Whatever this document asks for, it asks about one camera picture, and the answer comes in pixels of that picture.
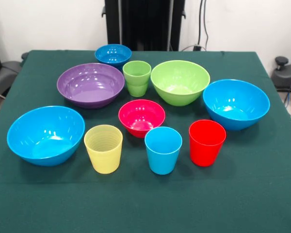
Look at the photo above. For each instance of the green bowl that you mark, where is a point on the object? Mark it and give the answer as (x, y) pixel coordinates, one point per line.
(179, 82)

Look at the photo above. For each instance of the small dark blue bowl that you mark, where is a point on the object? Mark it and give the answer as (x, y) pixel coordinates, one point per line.
(111, 57)

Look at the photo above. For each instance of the yellow cup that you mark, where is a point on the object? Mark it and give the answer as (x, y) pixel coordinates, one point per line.
(104, 155)

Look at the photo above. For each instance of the large light blue bowl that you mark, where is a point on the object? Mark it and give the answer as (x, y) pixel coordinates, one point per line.
(46, 136)
(235, 104)

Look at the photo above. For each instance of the grey pedestal foot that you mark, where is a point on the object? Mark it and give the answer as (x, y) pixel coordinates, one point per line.
(4, 75)
(286, 75)

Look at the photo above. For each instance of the pink bowl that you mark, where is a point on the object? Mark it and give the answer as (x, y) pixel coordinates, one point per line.
(140, 116)

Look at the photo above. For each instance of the light blue cup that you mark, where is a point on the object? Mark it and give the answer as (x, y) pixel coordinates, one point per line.
(162, 157)

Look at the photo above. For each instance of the dark green tablecloth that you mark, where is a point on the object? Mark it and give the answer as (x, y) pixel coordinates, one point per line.
(145, 201)

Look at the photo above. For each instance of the purple bowl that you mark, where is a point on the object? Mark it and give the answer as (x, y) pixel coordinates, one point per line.
(87, 89)

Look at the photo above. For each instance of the red cup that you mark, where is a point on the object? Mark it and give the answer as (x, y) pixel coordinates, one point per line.
(205, 148)

